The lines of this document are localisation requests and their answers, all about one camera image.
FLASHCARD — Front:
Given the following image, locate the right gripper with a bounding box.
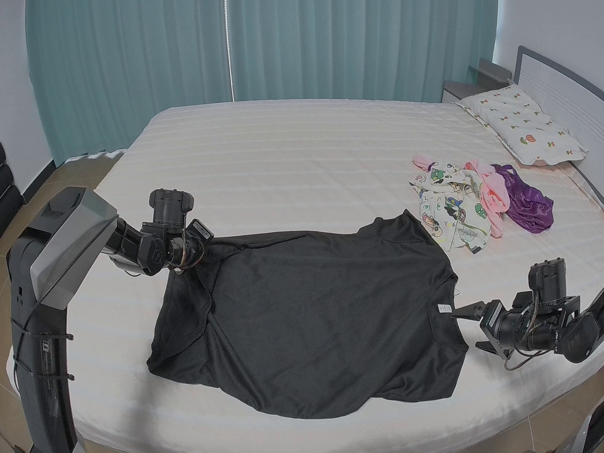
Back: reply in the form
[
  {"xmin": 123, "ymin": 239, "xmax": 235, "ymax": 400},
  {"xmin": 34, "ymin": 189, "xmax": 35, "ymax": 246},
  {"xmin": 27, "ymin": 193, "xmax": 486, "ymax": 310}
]
[{"xmin": 450, "ymin": 299, "xmax": 532, "ymax": 361}]

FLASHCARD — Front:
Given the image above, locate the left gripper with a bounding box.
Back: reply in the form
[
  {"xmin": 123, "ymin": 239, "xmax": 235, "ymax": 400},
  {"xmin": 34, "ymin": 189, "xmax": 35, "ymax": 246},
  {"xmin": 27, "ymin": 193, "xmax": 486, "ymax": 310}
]
[{"xmin": 166, "ymin": 219, "xmax": 216, "ymax": 270}]

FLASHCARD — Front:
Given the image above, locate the black T-shirt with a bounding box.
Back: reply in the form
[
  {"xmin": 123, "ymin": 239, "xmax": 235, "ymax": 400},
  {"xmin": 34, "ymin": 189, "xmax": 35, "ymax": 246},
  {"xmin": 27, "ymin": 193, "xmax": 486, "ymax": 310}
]
[{"xmin": 146, "ymin": 210, "xmax": 469, "ymax": 419}]

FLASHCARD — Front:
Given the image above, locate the bed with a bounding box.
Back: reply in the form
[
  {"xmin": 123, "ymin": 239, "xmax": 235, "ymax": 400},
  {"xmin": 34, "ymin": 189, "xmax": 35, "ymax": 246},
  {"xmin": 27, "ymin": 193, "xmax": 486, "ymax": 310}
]
[{"xmin": 5, "ymin": 45, "xmax": 604, "ymax": 453}]

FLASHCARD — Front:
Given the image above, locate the white printed pyjama garment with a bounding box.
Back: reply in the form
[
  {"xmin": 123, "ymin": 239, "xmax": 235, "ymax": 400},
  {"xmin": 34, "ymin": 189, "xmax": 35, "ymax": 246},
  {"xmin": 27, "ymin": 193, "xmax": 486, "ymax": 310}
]
[{"xmin": 410, "ymin": 159, "xmax": 494, "ymax": 256}]

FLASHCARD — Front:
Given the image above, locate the purple satin garment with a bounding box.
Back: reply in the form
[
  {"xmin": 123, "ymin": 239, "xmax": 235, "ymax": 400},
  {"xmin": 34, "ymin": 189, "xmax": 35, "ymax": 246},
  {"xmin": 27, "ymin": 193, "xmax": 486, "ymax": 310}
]
[{"xmin": 491, "ymin": 163, "xmax": 555, "ymax": 235}]

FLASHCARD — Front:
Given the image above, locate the pink garment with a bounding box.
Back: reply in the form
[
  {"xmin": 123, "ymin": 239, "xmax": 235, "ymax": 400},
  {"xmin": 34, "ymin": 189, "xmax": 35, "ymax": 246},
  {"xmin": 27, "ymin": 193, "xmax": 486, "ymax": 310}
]
[{"xmin": 413, "ymin": 154, "xmax": 512, "ymax": 238}]

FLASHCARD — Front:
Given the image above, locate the blue-green curtain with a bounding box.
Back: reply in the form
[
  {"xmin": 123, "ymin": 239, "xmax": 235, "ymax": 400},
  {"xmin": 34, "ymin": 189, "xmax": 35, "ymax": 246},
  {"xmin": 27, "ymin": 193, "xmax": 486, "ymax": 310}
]
[
  {"xmin": 226, "ymin": 0, "xmax": 501, "ymax": 105},
  {"xmin": 24, "ymin": 0, "xmax": 234, "ymax": 169}
]

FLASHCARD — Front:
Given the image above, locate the white printed pillow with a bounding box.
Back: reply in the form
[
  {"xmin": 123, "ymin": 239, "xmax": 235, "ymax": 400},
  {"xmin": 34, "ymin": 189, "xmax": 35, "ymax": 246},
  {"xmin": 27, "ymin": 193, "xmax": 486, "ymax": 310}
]
[{"xmin": 455, "ymin": 83, "xmax": 590, "ymax": 166}]

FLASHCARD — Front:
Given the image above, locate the grey white bedside table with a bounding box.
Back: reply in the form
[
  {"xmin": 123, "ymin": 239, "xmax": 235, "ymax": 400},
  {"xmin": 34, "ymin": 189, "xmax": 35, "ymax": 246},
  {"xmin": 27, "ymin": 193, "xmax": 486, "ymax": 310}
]
[{"xmin": 443, "ymin": 57, "xmax": 514, "ymax": 105}]

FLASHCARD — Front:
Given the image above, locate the black cable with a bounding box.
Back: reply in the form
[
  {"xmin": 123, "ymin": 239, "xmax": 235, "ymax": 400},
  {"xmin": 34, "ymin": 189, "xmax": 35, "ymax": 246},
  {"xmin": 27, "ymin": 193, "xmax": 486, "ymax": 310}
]
[{"xmin": 502, "ymin": 347, "xmax": 550, "ymax": 372}]

